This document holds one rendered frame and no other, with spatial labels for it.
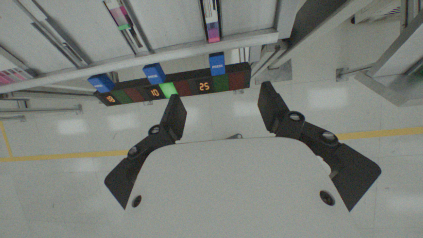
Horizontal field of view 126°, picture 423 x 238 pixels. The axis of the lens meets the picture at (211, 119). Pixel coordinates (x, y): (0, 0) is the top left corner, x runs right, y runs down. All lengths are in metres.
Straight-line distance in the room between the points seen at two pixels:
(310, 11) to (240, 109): 0.72
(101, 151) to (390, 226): 2.52
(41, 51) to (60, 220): 2.20
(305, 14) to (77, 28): 0.33
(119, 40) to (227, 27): 0.16
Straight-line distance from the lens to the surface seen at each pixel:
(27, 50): 0.35
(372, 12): 1.20
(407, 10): 1.06
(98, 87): 0.30
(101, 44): 0.26
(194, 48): 0.18
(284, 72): 1.00
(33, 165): 2.34
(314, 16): 0.25
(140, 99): 0.31
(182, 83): 0.24
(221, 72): 0.20
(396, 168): 1.62
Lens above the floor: 0.89
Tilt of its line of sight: 81 degrees down
